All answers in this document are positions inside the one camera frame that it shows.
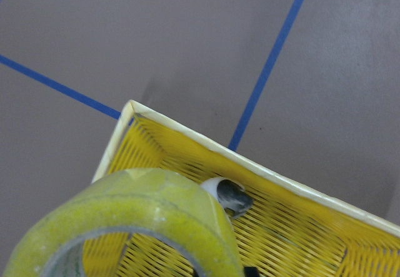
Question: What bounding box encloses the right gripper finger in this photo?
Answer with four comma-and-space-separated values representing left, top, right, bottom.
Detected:
244, 266, 258, 277

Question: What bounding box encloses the yellow tape roll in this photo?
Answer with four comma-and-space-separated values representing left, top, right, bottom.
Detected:
4, 168, 244, 276

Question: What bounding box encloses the yellow woven basket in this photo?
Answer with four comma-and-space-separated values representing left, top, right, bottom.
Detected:
94, 100, 399, 276

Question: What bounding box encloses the panda figurine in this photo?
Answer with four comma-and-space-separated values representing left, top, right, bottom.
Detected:
200, 177, 254, 219

